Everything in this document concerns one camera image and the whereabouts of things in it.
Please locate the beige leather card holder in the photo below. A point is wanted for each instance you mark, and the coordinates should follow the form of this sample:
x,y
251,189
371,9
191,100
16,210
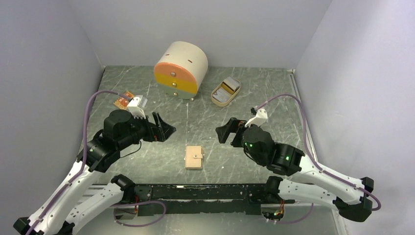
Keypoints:
x,y
194,156

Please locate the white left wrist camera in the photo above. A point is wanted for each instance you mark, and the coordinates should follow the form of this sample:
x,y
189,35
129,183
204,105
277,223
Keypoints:
x,y
136,106

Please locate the stack of cards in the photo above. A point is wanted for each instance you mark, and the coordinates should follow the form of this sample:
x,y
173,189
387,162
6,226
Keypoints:
x,y
226,90

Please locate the round pastel drawer cabinet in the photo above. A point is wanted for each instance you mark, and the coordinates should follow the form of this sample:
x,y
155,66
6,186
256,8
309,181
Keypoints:
x,y
181,70

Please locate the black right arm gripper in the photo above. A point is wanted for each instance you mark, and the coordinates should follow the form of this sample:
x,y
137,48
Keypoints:
x,y
232,126

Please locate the beige oval card tray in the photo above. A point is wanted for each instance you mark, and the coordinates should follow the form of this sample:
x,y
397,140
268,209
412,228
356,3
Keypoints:
x,y
225,92

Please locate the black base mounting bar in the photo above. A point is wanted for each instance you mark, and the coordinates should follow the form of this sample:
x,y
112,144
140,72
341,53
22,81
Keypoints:
x,y
200,198

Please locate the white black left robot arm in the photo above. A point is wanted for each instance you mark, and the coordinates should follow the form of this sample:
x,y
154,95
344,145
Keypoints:
x,y
62,213

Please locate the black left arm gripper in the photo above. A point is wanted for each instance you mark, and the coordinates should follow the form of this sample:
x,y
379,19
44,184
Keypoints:
x,y
161,131

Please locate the orange patterned card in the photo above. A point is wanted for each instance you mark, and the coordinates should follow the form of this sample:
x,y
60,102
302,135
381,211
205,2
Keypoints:
x,y
121,102

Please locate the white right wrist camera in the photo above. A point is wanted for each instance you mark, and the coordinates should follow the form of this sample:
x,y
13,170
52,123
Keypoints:
x,y
260,117

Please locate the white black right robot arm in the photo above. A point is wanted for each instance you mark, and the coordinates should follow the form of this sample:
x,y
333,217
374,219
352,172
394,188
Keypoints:
x,y
298,177

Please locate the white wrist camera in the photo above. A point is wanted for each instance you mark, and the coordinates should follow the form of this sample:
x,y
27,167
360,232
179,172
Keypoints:
x,y
260,117
136,106

